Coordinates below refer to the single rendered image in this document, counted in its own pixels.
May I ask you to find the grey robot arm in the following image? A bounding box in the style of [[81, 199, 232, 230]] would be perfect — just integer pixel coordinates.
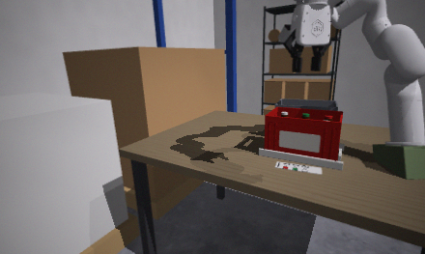
[[294, 0, 425, 146]]

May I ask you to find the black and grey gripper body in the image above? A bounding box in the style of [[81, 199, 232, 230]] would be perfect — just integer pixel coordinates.
[[290, 1, 330, 46]]

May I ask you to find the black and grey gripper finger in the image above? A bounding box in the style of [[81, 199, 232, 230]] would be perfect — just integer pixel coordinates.
[[284, 29, 304, 72], [311, 39, 332, 71]]

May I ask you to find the white paper pick list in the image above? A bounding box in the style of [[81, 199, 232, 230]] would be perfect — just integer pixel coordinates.
[[275, 162, 322, 175]]

